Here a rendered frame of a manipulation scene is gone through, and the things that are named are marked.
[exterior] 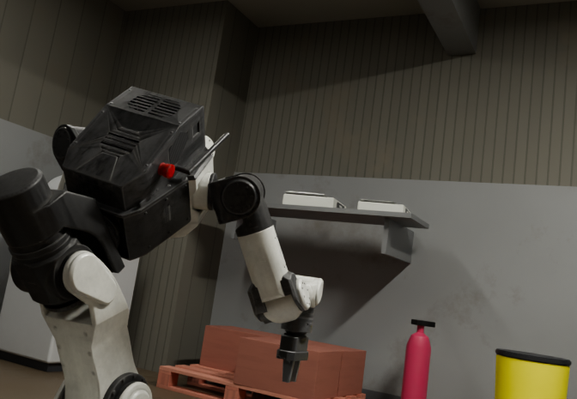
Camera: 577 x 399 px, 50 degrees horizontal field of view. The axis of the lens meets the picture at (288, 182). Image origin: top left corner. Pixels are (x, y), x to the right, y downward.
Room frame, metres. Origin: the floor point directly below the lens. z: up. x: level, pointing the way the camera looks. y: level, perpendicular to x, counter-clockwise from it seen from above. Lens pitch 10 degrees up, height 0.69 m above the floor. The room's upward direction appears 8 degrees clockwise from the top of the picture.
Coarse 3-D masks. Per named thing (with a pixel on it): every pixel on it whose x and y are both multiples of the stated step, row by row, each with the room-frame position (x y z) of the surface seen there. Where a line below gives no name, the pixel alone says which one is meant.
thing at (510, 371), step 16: (496, 352) 3.16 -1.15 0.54; (512, 352) 3.05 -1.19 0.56; (496, 368) 3.17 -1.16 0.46; (512, 368) 3.05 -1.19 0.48; (528, 368) 2.99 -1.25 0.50; (544, 368) 2.97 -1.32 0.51; (560, 368) 2.99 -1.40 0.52; (496, 384) 3.15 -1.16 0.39; (512, 384) 3.04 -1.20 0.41; (528, 384) 3.00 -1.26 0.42; (544, 384) 2.98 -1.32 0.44; (560, 384) 3.00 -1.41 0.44
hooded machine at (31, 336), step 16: (128, 272) 4.41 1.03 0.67; (16, 288) 4.18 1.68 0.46; (128, 288) 4.44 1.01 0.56; (16, 304) 4.16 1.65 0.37; (32, 304) 4.08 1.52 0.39; (128, 304) 4.46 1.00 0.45; (0, 320) 4.22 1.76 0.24; (16, 320) 4.14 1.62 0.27; (32, 320) 4.06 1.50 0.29; (0, 336) 4.21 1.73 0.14; (16, 336) 4.12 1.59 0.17; (32, 336) 4.05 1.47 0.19; (48, 336) 3.97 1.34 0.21; (0, 352) 4.24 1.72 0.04; (16, 352) 4.11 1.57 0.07; (32, 352) 4.03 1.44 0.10; (48, 352) 3.96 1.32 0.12; (48, 368) 4.01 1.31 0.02
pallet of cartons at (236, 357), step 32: (224, 352) 4.24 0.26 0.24; (256, 352) 3.69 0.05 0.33; (320, 352) 3.51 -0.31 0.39; (352, 352) 3.90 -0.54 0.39; (160, 384) 4.02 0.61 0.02; (192, 384) 4.27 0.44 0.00; (256, 384) 3.67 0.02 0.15; (288, 384) 3.57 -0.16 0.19; (320, 384) 3.56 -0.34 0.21; (352, 384) 3.95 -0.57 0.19
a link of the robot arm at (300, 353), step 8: (296, 320) 1.73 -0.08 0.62; (304, 320) 1.74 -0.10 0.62; (312, 320) 1.76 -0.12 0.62; (288, 328) 1.74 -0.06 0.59; (296, 328) 1.73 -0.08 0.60; (304, 328) 1.74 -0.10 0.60; (312, 328) 1.77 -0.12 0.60; (288, 336) 1.74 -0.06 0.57; (296, 336) 1.74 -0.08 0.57; (304, 336) 1.76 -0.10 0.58; (280, 344) 1.75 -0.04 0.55; (288, 344) 1.74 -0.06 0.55; (296, 344) 1.73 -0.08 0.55; (304, 344) 1.78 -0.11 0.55; (280, 352) 1.73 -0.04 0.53; (288, 352) 1.72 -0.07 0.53; (296, 352) 1.74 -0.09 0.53; (304, 352) 1.78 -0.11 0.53; (296, 360) 1.74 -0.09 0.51
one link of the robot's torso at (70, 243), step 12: (72, 240) 1.21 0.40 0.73; (60, 252) 1.19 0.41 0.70; (72, 252) 1.21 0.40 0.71; (12, 264) 1.24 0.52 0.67; (24, 264) 1.18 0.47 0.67; (36, 264) 1.18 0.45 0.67; (48, 264) 1.18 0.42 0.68; (60, 264) 1.20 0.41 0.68; (12, 276) 1.25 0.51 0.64; (24, 276) 1.21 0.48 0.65; (36, 276) 1.19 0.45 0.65; (48, 276) 1.19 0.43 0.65; (60, 276) 1.19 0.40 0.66; (24, 288) 1.25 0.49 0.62; (36, 288) 1.22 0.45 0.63; (48, 288) 1.21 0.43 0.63; (60, 288) 1.21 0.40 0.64; (36, 300) 1.25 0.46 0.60; (48, 300) 1.23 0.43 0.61; (60, 300) 1.23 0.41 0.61
